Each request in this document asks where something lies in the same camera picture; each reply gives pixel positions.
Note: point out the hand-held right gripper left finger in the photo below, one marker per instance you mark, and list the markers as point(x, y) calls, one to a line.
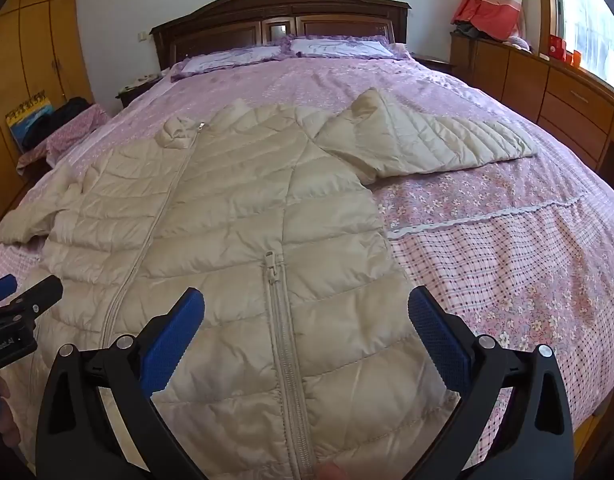
point(172, 341)

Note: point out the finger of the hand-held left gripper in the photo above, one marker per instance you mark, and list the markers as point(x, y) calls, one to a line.
point(37, 295)
point(2, 287)

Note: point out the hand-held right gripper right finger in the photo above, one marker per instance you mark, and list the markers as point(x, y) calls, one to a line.
point(439, 341)

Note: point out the beige puffer jacket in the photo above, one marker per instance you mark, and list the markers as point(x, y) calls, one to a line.
point(237, 210)

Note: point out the person's left hand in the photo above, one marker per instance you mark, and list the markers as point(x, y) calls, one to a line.
point(4, 412)

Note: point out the person's right hand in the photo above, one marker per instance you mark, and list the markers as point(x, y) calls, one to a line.
point(334, 472)

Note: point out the bed with pink floral bedspread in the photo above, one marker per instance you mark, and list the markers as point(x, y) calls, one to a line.
point(487, 260)

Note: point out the yellow and blue picture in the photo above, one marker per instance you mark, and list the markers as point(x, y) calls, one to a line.
point(24, 120)

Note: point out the pink floral cloth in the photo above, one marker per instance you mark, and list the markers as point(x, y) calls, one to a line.
point(82, 130)

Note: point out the black bag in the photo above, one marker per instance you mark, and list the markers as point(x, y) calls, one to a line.
point(72, 110)

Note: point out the dark wooden nightstand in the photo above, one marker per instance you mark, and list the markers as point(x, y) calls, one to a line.
point(434, 62)
point(134, 90)

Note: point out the wooden wardrobe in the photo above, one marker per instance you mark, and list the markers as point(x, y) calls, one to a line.
point(32, 35)

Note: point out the wooden dresser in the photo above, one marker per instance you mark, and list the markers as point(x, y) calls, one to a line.
point(527, 80)

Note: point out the white pillow with purple ruffle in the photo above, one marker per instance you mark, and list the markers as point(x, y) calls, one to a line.
point(337, 46)
point(227, 56)

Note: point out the light bundled cloth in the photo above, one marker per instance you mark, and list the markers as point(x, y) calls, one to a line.
point(519, 42)

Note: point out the orange cup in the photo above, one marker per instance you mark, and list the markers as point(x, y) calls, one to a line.
point(577, 59)

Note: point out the red mug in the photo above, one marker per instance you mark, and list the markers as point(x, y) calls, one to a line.
point(556, 46)

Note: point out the dark wooden headboard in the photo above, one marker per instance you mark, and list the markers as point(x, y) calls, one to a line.
point(212, 15)

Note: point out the red and white curtain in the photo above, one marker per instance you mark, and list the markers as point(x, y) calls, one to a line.
point(487, 10)

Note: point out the window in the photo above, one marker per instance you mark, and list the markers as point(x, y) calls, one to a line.
point(587, 25)

